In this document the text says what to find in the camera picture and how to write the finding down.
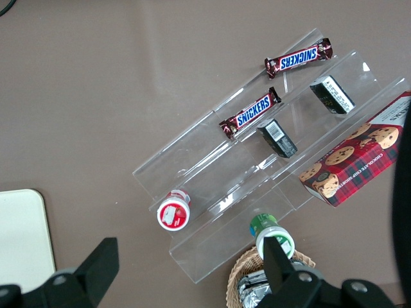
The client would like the clear acrylic tiered stand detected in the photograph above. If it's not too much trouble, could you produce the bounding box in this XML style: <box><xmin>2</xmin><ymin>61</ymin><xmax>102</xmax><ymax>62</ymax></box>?
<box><xmin>132</xmin><ymin>28</ymin><xmax>411</xmax><ymax>284</ymax></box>

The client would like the black blurry rounded housing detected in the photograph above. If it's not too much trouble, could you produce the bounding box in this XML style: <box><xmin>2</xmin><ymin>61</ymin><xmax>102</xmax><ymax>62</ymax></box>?
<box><xmin>390</xmin><ymin>108</ymin><xmax>411</xmax><ymax>308</ymax></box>

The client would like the black box with barcode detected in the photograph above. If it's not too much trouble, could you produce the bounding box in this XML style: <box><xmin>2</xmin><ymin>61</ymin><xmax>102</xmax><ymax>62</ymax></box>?
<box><xmin>256</xmin><ymin>118</ymin><xmax>299</xmax><ymax>159</ymax></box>

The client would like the white plastic tray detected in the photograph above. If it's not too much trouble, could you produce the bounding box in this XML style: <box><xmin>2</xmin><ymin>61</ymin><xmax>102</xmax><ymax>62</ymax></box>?
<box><xmin>0</xmin><ymin>189</ymin><xmax>57</xmax><ymax>293</ymax></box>

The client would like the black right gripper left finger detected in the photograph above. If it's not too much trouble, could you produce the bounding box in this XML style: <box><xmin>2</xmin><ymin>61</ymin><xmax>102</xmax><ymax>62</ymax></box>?
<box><xmin>43</xmin><ymin>237</ymin><xmax>120</xmax><ymax>308</ymax></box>

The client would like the foil-wrapped sandwich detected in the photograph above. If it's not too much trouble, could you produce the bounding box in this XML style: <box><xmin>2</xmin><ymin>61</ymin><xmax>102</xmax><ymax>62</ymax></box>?
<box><xmin>237</xmin><ymin>269</ymin><xmax>274</xmax><ymax>308</ymax></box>

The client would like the black cable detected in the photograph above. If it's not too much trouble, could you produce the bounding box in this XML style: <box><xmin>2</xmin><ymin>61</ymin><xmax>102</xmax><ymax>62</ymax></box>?
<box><xmin>0</xmin><ymin>0</ymin><xmax>16</xmax><ymax>17</ymax></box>

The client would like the black box with white label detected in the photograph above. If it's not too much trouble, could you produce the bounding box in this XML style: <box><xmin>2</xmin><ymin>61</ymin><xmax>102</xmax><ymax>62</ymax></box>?
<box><xmin>309</xmin><ymin>75</ymin><xmax>356</xmax><ymax>115</ymax></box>

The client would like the Snickers chocolate bar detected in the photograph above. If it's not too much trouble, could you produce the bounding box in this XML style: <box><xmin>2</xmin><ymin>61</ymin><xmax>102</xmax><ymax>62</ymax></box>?
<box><xmin>219</xmin><ymin>86</ymin><xmax>283</xmax><ymax>140</ymax></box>
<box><xmin>264</xmin><ymin>37</ymin><xmax>333</xmax><ymax>80</ymax></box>

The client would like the red tartan cookie box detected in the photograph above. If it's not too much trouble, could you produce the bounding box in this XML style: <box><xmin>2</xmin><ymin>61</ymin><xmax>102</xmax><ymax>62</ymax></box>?
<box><xmin>298</xmin><ymin>91</ymin><xmax>411</xmax><ymax>209</ymax></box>

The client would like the green yogurt cup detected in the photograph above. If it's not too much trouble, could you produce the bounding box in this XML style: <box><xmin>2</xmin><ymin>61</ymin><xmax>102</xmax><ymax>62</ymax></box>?
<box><xmin>249</xmin><ymin>214</ymin><xmax>295</xmax><ymax>260</ymax></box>

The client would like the red strawberry yogurt cup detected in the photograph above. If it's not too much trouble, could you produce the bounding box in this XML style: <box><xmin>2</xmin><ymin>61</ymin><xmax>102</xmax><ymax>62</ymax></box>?
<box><xmin>156</xmin><ymin>189</ymin><xmax>192</xmax><ymax>231</ymax></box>

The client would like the woven wicker basket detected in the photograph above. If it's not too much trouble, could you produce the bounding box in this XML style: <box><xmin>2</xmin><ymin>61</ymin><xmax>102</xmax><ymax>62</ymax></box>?
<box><xmin>227</xmin><ymin>246</ymin><xmax>317</xmax><ymax>308</ymax></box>

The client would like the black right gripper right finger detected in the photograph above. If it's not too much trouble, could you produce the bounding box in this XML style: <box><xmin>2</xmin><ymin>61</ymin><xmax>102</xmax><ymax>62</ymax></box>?
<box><xmin>259</xmin><ymin>236</ymin><xmax>325</xmax><ymax>308</ymax></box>

